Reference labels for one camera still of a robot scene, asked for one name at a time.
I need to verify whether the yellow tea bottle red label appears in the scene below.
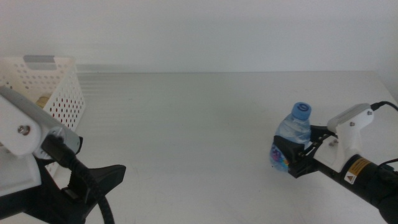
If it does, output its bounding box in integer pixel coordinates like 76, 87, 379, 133
35, 95, 50, 108

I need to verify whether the white perforated plastic basket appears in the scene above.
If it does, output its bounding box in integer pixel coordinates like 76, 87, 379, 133
0, 55, 85, 178

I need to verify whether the thick black left camera cable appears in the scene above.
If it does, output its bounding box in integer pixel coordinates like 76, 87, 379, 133
42, 135, 116, 224

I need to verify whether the small water bottle blue cap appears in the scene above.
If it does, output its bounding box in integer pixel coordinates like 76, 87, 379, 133
269, 101, 312, 173

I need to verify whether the thick black right camera cable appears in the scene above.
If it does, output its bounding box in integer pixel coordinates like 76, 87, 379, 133
369, 101, 398, 112

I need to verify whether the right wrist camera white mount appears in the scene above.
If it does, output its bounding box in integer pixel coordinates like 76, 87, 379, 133
312, 103, 375, 174

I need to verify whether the thick black camera cable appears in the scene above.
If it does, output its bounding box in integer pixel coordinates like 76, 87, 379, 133
369, 101, 398, 112
42, 135, 116, 224

